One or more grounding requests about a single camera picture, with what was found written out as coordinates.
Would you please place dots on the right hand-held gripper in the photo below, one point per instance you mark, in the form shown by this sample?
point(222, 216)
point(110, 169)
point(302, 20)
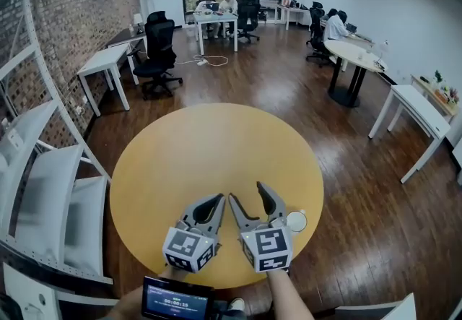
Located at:
point(270, 246)

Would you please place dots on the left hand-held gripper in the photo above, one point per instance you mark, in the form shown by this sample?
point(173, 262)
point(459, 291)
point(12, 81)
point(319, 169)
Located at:
point(187, 246)

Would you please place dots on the small white cup item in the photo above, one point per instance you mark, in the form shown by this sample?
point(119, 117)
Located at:
point(297, 221)

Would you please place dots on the person's right forearm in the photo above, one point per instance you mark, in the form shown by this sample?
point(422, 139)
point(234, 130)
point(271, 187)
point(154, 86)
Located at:
point(288, 297)

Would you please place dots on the round yellow wooden table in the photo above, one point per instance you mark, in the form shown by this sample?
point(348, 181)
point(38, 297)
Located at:
point(202, 152)

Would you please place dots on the black timer screen device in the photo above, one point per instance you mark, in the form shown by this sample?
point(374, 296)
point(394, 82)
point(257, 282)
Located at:
point(175, 300)

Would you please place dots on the person's white shoe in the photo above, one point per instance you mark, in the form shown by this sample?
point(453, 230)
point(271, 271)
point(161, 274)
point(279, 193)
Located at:
point(236, 304)

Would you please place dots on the white pillow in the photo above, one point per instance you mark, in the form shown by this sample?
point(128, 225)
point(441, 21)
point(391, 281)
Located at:
point(86, 224)
point(25, 141)
point(47, 203)

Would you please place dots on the black office chair with headrest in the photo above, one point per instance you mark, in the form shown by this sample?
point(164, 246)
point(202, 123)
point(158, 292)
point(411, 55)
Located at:
point(159, 47)

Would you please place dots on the round white table black legs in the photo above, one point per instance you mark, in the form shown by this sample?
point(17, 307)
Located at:
point(346, 53)

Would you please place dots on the small white rectangular desk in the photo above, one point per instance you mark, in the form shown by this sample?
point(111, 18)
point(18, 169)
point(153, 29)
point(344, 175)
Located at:
point(104, 58)

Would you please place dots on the dark wooden desk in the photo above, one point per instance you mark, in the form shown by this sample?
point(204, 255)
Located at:
point(124, 36)

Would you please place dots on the white cabinet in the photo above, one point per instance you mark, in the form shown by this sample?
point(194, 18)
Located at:
point(25, 293)

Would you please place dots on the white desk with laptops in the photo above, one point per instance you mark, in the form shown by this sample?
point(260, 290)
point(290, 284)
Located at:
point(216, 17)

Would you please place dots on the long white desk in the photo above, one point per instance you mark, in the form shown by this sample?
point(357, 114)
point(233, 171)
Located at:
point(292, 9)

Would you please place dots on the white table lamp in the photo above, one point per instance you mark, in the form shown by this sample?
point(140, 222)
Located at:
point(138, 20)

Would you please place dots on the light wooden side shelf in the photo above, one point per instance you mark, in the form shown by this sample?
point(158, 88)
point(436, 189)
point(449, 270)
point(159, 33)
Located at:
point(438, 102)

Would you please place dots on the small green potted plant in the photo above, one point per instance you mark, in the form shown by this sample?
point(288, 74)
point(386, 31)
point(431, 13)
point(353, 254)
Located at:
point(438, 76)

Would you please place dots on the white metal shelving rack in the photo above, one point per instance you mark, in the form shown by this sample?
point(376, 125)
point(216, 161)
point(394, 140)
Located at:
point(39, 58)

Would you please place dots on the wide wall window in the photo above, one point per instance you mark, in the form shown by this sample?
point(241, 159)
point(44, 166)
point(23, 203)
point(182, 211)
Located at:
point(191, 4)

